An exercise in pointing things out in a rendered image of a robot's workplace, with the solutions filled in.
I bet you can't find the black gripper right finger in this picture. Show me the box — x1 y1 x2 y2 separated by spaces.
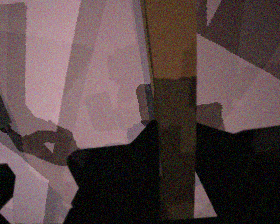
195 122 280 217

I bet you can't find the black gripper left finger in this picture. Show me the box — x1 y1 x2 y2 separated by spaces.
66 120 160 221

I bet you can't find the dark brown wooden post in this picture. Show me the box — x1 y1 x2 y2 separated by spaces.
159 175 168 221

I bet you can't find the long wooden bed rail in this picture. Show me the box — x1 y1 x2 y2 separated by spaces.
140 0 197 220

